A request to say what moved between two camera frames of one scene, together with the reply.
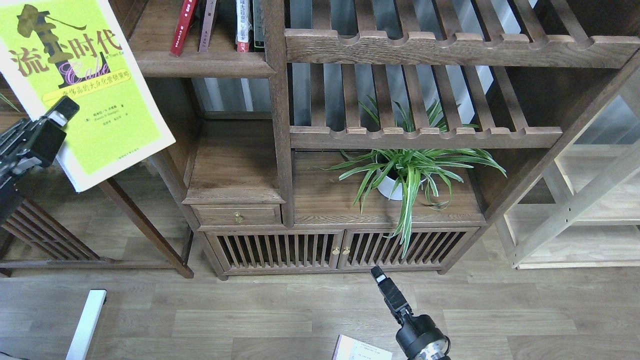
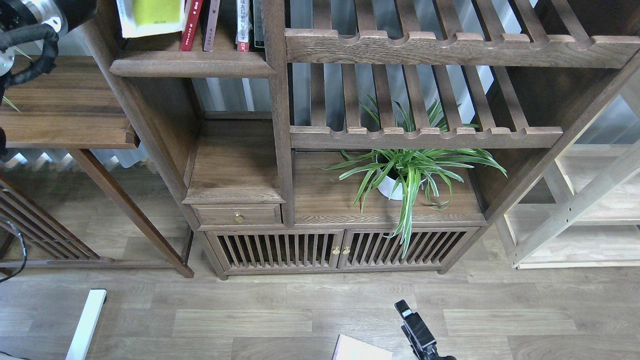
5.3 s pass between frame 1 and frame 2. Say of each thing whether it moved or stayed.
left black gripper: moved
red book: moved
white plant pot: stayed
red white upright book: stayed
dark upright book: stayed
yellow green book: moved
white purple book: stayed
